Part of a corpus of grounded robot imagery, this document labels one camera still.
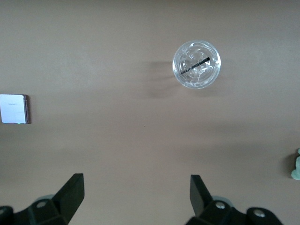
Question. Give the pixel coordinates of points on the clear plastic cup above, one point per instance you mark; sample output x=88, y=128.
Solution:
x=206, y=77

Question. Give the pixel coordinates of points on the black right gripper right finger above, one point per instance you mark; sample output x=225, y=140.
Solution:
x=201, y=199

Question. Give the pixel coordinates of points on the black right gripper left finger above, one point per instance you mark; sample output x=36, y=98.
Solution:
x=68, y=197

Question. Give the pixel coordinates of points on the black drinking straw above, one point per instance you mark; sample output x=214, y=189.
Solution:
x=195, y=66

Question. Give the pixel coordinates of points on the grey plush toy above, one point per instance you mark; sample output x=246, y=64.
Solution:
x=296, y=167

